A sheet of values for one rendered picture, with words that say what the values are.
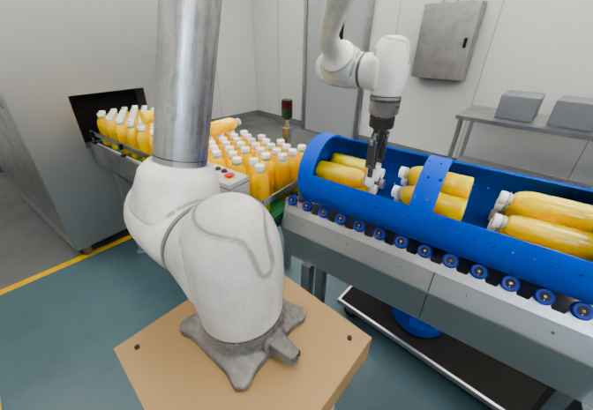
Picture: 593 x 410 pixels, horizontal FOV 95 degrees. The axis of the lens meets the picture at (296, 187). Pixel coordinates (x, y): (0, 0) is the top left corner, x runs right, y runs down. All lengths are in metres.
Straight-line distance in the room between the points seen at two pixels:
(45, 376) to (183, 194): 1.73
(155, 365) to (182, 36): 0.55
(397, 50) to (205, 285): 0.71
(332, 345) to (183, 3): 0.63
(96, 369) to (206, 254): 1.67
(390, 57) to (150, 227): 0.70
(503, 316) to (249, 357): 0.74
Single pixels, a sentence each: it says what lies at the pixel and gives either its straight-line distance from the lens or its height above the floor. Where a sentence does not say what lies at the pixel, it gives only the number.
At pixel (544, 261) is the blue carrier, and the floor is 1.09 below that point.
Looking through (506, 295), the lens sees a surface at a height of 0.93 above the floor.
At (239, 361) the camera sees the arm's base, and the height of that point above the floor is 1.08.
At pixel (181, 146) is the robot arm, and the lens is 0.54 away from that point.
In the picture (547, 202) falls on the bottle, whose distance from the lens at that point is 0.96.
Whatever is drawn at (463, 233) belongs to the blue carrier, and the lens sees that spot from 0.88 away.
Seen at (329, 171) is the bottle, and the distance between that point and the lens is 1.01.
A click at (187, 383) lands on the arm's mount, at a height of 1.05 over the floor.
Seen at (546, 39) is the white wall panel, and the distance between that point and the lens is 4.10.
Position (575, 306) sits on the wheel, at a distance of 1.03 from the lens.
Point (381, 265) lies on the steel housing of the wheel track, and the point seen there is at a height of 0.86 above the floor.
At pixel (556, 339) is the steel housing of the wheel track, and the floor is 0.87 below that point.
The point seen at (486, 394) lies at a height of 0.15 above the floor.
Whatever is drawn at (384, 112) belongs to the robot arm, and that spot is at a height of 1.37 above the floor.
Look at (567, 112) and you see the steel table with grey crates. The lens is 3.40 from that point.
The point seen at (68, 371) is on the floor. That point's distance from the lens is 2.11.
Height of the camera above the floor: 1.55
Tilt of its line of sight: 28 degrees down
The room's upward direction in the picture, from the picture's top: 1 degrees clockwise
